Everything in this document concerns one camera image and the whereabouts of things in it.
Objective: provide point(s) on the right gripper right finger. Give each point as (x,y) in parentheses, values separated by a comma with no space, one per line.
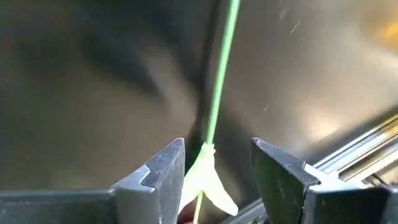
(280,186)

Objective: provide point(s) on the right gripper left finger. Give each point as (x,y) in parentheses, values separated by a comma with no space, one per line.
(155,193)

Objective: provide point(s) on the pink artificial tulip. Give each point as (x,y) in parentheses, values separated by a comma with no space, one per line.
(220,71)

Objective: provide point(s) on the black table mat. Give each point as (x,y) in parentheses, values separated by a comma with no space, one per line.
(77,93)

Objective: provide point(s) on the metal table frame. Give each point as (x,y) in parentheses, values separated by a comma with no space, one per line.
(357,155)

